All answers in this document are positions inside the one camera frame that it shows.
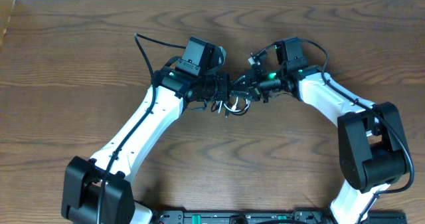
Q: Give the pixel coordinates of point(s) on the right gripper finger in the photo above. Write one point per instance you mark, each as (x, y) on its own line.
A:
(241, 94)
(238, 83)

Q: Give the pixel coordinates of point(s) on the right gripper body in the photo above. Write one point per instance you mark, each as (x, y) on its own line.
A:
(262, 83)

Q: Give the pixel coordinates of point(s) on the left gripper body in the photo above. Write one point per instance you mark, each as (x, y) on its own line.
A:
(212, 88)

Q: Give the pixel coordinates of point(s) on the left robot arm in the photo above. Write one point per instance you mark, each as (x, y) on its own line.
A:
(99, 190)

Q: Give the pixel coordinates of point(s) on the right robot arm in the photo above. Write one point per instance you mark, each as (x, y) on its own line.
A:
(373, 151)

